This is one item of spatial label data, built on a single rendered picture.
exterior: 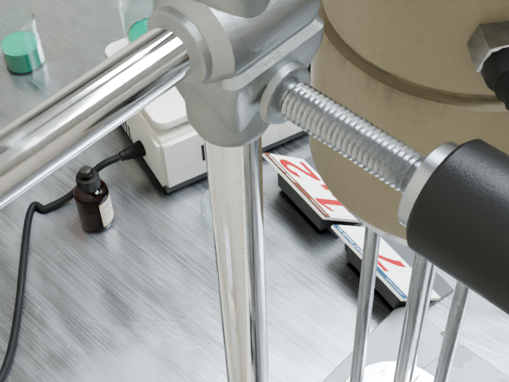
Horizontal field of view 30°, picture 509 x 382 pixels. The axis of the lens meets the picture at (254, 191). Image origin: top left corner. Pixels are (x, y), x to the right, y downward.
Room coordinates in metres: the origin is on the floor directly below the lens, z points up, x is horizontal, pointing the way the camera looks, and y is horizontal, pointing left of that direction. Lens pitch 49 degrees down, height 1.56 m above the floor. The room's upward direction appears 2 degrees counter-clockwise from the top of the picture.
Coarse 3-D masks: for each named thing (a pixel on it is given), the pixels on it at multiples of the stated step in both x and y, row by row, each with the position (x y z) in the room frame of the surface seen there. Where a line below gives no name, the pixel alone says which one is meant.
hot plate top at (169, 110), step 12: (108, 48) 0.67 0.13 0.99; (120, 48) 0.67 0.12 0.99; (168, 96) 0.60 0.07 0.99; (180, 96) 0.60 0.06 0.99; (144, 108) 0.59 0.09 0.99; (156, 108) 0.58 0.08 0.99; (168, 108) 0.58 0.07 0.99; (180, 108) 0.58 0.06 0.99; (156, 120) 0.57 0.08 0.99; (168, 120) 0.57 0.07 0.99; (180, 120) 0.57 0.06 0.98
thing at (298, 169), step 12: (276, 156) 0.57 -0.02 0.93; (288, 168) 0.56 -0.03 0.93; (300, 168) 0.57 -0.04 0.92; (300, 180) 0.54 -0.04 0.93; (312, 180) 0.56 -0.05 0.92; (312, 192) 0.53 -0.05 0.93; (324, 192) 0.54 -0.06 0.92; (324, 204) 0.52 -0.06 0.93; (336, 204) 0.53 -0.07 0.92; (348, 216) 0.51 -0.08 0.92
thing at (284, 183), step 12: (264, 156) 0.57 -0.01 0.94; (276, 168) 0.55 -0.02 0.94; (312, 168) 0.58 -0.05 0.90; (288, 180) 0.54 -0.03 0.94; (288, 192) 0.55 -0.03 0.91; (300, 192) 0.52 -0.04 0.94; (300, 204) 0.54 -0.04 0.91; (312, 204) 0.51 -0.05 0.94; (312, 216) 0.52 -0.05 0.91; (324, 216) 0.50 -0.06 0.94; (336, 216) 0.51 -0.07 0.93; (324, 228) 0.51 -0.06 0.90
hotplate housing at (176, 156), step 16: (128, 128) 0.62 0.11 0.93; (144, 128) 0.58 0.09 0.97; (176, 128) 0.58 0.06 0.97; (192, 128) 0.58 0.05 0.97; (272, 128) 0.61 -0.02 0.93; (288, 128) 0.62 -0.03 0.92; (144, 144) 0.59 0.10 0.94; (160, 144) 0.56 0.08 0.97; (176, 144) 0.57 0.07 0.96; (192, 144) 0.57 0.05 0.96; (272, 144) 0.61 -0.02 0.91; (160, 160) 0.56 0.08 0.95; (176, 160) 0.56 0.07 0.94; (192, 160) 0.57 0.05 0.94; (160, 176) 0.56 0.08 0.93; (176, 176) 0.56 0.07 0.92; (192, 176) 0.57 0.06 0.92
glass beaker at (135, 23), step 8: (112, 0) 0.65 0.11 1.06; (120, 0) 0.65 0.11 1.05; (128, 0) 0.66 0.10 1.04; (136, 0) 0.67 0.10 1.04; (144, 0) 0.67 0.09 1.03; (152, 0) 0.67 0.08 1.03; (120, 8) 0.63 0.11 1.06; (128, 8) 0.66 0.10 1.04; (136, 8) 0.67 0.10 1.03; (144, 8) 0.63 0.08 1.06; (152, 8) 0.63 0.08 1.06; (120, 16) 0.64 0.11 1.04; (128, 16) 0.63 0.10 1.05; (136, 16) 0.63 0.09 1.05; (144, 16) 0.63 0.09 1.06; (128, 24) 0.63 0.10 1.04; (136, 24) 0.63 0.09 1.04; (144, 24) 0.63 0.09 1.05; (128, 32) 0.64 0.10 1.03; (136, 32) 0.63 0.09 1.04; (144, 32) 0.63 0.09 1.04; (128, 40) 0.64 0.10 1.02
